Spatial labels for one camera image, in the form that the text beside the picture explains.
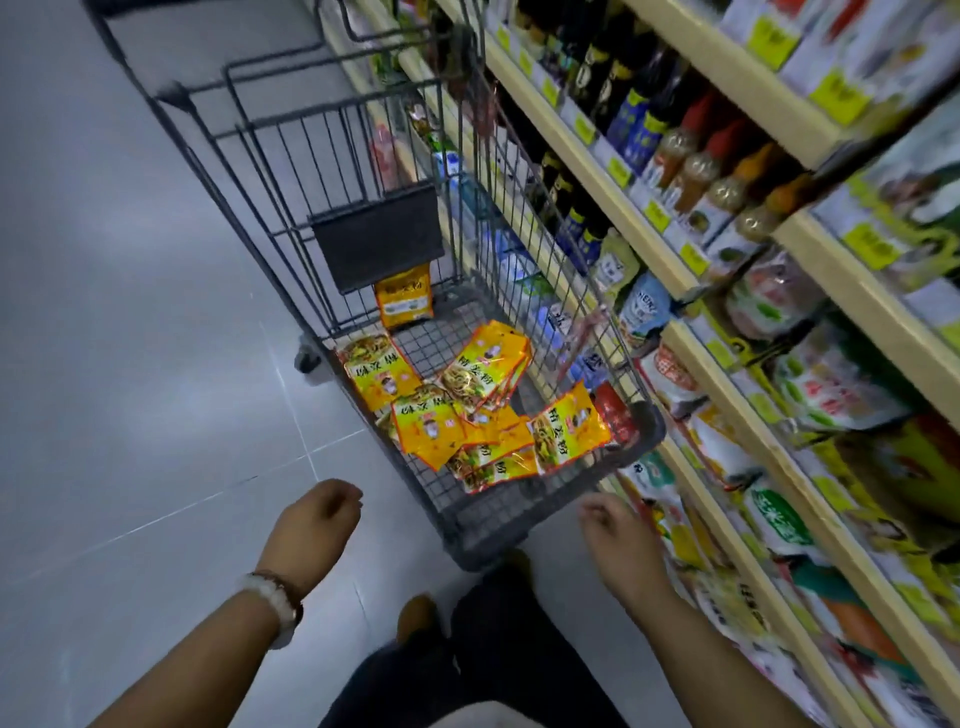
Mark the brown shoe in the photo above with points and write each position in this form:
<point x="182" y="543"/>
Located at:
<point x="416" y="618"/>

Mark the pale green pouch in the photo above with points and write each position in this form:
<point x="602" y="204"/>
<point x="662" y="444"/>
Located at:
<point x="615" y="267"/>

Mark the black plastic cart flap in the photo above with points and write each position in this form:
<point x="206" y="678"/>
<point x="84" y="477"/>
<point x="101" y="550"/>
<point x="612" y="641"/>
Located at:
<point x="375" y="237"/>

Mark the pile of seasoning packets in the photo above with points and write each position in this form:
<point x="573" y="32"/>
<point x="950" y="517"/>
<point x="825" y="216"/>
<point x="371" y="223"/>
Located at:
<point x="465" y="405"/>

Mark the rows of assorted seasoning packets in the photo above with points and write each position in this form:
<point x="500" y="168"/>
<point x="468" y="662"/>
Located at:
<point x="840" y="375"/>

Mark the person's right forearm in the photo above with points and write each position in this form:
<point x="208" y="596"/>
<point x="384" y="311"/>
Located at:
<point x="720" y="668"/>

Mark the row of small dark bottles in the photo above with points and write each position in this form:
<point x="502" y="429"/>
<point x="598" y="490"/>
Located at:
<point x="555" y="195"/>

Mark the grey shirt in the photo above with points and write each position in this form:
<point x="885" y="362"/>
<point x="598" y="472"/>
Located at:
<point x="488" y="714"/>

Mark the person's left forearm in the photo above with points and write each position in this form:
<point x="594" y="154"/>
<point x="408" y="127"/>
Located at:
<point x="195" y="668"/>

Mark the blue white pouch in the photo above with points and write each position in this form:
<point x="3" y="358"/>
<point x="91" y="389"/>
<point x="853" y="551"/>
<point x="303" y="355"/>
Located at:
<point x="645" y="308"/>

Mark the person's left hand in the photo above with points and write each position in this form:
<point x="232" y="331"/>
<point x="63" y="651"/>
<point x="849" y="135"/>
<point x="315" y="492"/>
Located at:
<point x="308" y="533"/>

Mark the row of dark sauce bottles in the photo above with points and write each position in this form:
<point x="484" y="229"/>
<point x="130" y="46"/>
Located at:
<point x="600" y="75"/>

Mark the row of yellow price tags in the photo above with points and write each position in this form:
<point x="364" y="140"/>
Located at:
<point x="660" y="213"/>

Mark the wooden store shelving with goods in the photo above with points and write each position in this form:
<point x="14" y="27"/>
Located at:
<point x="720" y="90"/>

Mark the black trousers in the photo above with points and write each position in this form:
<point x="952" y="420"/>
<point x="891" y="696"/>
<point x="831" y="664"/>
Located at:
<point x="510" y="645"/>

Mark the person's right hand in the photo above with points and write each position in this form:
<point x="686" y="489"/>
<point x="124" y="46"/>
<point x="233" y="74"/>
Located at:
<point x="623" y="552"/>

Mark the row of blue packets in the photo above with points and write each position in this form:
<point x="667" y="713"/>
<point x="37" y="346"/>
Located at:
<point x="510" y="263"/>

